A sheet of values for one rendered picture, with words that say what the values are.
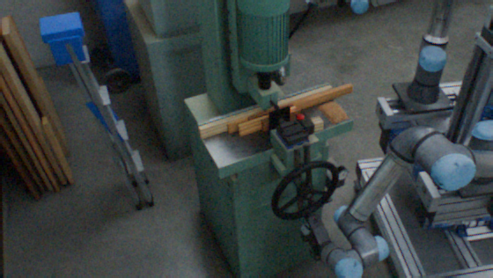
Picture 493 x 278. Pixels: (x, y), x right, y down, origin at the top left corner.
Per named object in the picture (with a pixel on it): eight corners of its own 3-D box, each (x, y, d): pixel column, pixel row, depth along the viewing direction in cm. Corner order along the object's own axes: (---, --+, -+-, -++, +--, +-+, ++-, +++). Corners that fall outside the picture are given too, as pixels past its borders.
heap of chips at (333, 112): (333, 124, 188) (333, 119, 187) (317, 106, 197) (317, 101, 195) (349, 118, 192) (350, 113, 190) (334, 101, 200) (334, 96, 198)
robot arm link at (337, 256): (368, 278, 145) (344, 289, 143) (350, 262, 155) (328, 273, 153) (363, 256, 143) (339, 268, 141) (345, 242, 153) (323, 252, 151)
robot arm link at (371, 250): (372, 222, 155) (344, 235, 152) (393, 248, 148) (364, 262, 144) (370, 235, 160) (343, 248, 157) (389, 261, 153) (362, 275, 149)
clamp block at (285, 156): (285, 170, 172) (285, 152, 167) (268, 147, 181) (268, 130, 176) (319, 157, 178) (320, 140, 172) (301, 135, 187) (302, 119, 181)
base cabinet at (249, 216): (240, 292, 228) (232, 198, 182) (199, 208, 266) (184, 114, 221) (318, 254, 245) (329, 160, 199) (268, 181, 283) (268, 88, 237)
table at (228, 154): (229, 197, 166) (228, 186, 162) (199, 144, 186) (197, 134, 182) (366, 143, 189) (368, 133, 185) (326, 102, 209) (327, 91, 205)
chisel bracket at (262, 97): (262, 113, 179) (261, 96, 174) (247, 93, 189) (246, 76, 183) (279, 108, 182) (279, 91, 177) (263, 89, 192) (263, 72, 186)
